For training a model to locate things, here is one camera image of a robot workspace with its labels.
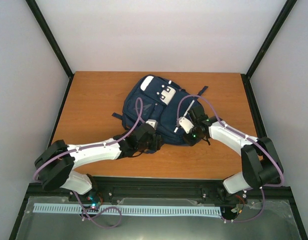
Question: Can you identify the navy blue student backpack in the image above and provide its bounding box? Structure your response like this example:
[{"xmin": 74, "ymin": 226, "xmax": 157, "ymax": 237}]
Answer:
[{"xmin": 112, "ymin": 74, "xmax": 201, "ymax": 146}]

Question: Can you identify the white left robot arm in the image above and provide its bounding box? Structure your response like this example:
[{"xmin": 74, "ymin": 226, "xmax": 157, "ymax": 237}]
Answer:
[{"xmin": 34, "ymin": 123, "xmax": 163, "ymax": 202}]

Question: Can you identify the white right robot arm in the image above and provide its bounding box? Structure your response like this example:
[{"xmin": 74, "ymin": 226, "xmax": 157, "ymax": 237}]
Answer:
[{"xmin": 177, "ymin": 106, "xmax": 283, "ymax": 194}]

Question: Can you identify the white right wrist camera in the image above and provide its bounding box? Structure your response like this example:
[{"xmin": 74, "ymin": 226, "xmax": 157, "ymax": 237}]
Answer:
[{"xmin": 178, "ymin": 116, "xmax": 194, "ymax": 134}]

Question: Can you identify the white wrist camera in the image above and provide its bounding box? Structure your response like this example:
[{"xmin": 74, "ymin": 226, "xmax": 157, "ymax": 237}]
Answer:
[
  {"xmin": 146, "ymin": 119, "xmax": 158, "ymax": 130},
  {"xmin": 178, "ymin": 116, "xmax": 194, "ymax": 134}
]

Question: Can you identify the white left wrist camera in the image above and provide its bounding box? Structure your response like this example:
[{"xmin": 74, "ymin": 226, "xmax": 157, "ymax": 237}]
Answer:
[{"xmin": 146, "ymin": 119, "xmax": 158, "ymax": 130}]

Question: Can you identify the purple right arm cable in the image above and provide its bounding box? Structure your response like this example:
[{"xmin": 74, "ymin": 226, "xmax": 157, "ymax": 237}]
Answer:
[{"xmin": 177, "ymin": 93, "xmax": 286, "ymax": 224}]

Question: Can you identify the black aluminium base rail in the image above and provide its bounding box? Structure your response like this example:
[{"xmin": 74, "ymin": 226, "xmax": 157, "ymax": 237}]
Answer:
[{"xmin": 26, "ymin": 174, "xmax": 254, "ymax": 202}]

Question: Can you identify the light blue slotted cable duct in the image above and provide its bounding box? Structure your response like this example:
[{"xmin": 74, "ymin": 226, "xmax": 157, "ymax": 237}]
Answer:
[{"xmin": 32, "ymin": 203, "xmax": 222, "ymax": 218}]

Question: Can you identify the black left frame post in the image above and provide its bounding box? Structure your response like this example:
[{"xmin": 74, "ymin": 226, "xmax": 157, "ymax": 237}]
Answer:
[{"xmin": 25, "ymin": 0, "xmax": 75, "ymax": 78}]

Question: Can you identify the black frame post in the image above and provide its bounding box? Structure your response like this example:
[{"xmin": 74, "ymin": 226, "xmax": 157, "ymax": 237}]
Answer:
[
  {"xmin": 25, "ymin": 0, "xmax": 75, "ymax": 78},
  {"xmin": 245, "ymin": 0, "xmax": 298, "ymax": 77}
]

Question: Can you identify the black right frame post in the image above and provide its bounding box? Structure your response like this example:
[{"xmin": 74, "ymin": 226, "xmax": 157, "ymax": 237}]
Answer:
[{"xmin": 245, "ymin": 0, "xmax": 298, "ymax": 77}]

